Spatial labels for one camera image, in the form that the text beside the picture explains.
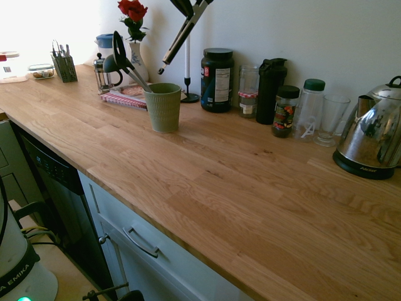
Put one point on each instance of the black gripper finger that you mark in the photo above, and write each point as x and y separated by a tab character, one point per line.
183	7
207	2

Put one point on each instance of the metal tongs with black tips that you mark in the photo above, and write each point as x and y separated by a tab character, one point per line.
178	44

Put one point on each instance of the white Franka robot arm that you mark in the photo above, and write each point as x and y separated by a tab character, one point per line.
18	269

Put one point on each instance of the black candle holder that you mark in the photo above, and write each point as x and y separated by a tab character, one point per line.
189	98

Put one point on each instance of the small metal tongs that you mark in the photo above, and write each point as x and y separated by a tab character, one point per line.
55	50

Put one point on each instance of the red rose with leaves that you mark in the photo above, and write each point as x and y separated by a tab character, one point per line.
133	11

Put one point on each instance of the white vase with blue print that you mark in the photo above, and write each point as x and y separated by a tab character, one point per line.
138	59

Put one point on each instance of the black slotted spatula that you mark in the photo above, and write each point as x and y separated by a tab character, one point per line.
118	50

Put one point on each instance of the black protein powder tub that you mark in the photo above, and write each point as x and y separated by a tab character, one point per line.
216	84

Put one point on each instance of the pitcher with blue lid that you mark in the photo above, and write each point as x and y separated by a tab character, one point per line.
103	42

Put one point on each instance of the cookbook with food photo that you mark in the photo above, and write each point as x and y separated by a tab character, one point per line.
133	91

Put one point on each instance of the green ribbed utensil cup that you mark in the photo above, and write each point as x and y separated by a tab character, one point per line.
163	109

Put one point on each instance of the glass French press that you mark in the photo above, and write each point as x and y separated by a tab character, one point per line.
105	81

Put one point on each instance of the glass jar with checkered band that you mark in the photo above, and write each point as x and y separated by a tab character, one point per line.
248	103

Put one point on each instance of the black shaker bottle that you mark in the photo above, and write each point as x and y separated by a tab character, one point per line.
269	94

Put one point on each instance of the red checkered book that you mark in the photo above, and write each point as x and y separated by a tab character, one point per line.
122	101

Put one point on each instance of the metal cutlery piece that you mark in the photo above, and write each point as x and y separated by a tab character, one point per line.
62	51

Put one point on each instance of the grey cutlery caddy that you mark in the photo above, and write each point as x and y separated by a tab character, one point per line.
65	70

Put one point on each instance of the spice jar with black lid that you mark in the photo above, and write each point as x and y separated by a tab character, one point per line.
284	116

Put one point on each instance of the clear bottle with green lid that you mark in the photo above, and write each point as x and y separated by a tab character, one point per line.
308	109

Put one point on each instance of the glass food container with nuts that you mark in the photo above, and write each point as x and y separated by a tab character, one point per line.
40	73

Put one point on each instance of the clear drinking glass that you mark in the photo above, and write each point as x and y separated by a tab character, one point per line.
332	116

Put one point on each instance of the white container with red clip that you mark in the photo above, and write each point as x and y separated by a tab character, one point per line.
9	75

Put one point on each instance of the stainless steel electric kettle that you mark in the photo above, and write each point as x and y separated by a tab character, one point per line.
369	131

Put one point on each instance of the black kettle base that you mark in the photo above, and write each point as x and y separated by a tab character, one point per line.
360	171

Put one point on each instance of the round metal cabinet knob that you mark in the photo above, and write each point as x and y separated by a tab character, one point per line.
103	239

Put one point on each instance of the pale green drawer cabinet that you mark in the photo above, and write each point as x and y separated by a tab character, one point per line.
175	276

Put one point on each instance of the black bracket behind robot base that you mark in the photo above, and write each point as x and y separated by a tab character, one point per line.
31	207

